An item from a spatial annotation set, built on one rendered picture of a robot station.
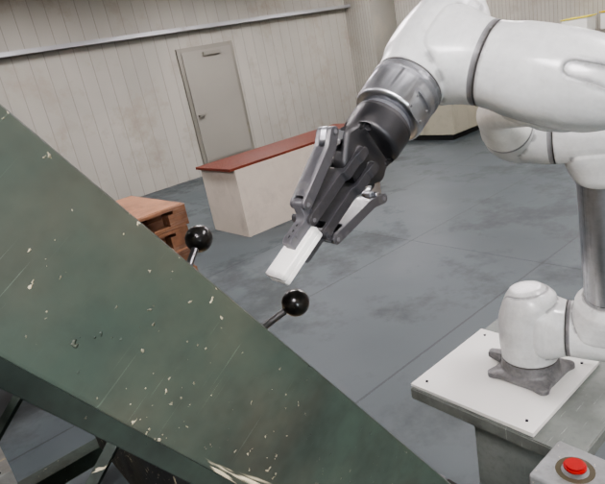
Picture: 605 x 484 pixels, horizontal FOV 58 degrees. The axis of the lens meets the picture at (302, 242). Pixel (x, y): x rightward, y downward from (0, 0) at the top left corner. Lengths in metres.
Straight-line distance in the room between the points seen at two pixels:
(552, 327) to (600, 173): 0.51
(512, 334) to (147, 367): 1.33
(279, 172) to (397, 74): 5.39
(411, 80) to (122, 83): 8.84
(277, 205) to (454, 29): 5.41
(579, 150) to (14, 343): 1.05
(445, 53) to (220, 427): 0.48
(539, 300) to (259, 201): 4.58
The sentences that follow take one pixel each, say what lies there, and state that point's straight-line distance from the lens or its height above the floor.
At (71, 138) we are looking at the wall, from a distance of 9.08.
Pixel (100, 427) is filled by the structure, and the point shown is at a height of 1.47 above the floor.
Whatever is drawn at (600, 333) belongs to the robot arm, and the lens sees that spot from 1.55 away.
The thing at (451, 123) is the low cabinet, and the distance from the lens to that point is 9.04.
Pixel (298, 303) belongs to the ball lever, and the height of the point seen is 1.44.
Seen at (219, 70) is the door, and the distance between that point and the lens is 10.20.
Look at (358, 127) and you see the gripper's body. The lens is 0.63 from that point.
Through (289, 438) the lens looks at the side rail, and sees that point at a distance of 0.48.
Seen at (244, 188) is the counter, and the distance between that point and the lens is 5.76.
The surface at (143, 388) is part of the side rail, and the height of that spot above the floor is 1.56.
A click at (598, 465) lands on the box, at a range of 1.23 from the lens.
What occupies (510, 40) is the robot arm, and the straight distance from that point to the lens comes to 0.67.
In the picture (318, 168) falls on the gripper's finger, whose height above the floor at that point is 1.63.
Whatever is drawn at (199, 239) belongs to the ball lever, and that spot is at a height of 1.54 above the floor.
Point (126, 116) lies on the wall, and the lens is 9.39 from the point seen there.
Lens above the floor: 1.75
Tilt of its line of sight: 19 degrees down
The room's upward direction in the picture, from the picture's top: 11 degrees counter-clockwise
